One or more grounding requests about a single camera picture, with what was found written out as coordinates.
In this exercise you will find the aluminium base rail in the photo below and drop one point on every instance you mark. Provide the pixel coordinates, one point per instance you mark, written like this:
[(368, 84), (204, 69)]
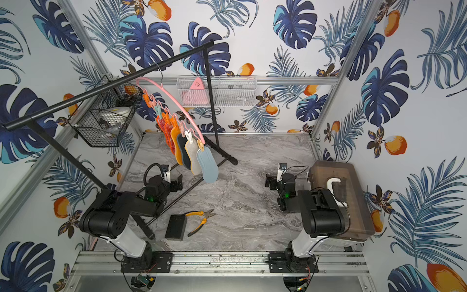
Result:
[(224, 264)]

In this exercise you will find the brown plastic toolbox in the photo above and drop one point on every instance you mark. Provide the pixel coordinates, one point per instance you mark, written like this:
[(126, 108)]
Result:
[(343, 199)]

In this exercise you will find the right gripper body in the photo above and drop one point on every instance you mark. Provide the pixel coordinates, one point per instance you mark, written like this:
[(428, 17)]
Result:
[(274, 185)]

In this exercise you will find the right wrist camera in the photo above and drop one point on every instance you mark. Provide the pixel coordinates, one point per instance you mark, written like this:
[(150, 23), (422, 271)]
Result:
[(282, 168)]

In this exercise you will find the white bowl in basket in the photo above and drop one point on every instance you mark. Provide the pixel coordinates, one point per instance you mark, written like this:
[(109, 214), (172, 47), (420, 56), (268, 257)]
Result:
[(113, 116)]

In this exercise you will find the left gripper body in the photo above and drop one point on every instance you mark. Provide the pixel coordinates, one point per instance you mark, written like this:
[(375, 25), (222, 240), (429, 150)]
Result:
[(176, 182)]

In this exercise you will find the red patterned insole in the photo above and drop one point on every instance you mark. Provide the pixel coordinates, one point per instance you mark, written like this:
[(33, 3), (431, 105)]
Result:
[(165, 127)]

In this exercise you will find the clear wall shelf basket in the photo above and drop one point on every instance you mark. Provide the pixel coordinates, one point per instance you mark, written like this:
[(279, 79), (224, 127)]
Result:
[(224, 91)]

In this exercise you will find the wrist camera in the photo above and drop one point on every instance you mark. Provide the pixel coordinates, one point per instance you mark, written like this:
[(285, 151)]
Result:
[(165, 172), (282, 168)]

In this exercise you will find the beige yellow-edged insole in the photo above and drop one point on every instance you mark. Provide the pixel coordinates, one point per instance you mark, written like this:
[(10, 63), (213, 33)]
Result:
[(191, 147)]

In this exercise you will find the small black box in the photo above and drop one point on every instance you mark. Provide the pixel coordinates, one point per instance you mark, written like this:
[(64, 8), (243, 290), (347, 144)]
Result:
[(176, 227)]

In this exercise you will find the black wire basket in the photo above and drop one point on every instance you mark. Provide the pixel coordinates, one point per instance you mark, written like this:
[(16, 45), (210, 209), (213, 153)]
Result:
[(97, 135)]

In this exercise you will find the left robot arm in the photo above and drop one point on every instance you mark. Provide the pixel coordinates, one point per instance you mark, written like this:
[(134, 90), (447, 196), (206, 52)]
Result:
[(108, 215)]

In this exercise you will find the orange insole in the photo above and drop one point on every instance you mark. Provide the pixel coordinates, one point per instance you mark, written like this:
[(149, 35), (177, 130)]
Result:
[(175, 132)]

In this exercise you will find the dark navy insole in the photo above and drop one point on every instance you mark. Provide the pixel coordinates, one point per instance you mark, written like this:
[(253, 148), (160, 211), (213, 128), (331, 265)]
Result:
[(186, 162)]

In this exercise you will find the pink triangle item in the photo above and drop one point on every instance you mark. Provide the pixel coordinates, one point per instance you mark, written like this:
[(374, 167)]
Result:
[(196, 95)]

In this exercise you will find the light blue insole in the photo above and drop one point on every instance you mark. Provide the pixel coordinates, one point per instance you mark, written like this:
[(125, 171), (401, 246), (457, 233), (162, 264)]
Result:
[(208, 165)]

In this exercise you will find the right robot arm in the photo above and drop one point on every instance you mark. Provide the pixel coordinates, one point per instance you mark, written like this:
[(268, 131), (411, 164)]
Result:
[(323, 216)]

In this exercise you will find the black clothes rack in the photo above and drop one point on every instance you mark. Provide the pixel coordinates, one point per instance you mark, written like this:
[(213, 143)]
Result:
[(29, 120)]

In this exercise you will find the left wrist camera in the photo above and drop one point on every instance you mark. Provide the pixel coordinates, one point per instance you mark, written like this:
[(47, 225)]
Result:
[(165, 172)]

